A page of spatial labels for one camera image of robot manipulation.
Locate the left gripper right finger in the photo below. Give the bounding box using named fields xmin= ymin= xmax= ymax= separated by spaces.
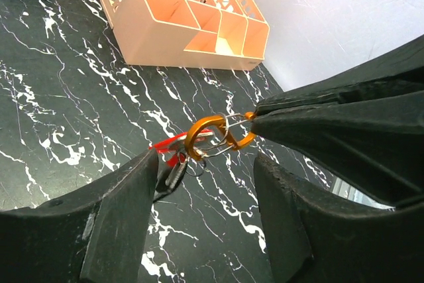
xmin=254 ymin=154 xmax=423 ymax=282

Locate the orange keyring carabiner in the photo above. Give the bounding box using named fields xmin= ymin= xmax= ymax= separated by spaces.
xmin=184 ymin=111 xmax=256 ymax=161

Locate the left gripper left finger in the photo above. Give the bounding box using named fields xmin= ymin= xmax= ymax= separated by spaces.
xmin=1 ymin=150 xmax=159 ymax=282

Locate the orange file organizer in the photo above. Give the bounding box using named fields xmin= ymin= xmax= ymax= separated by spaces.
xmin=100 ymin=0 xmax=270 ymax=70

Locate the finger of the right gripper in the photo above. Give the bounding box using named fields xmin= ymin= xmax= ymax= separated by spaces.
xmin=251 ymin=91 xmax=423 ymax=207
xmin=255 ymin=36 xmax=423 ymax=116

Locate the key with red tag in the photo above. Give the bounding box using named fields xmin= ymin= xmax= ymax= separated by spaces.
xmin=149 ymin=129 xmax=215 ymax=168

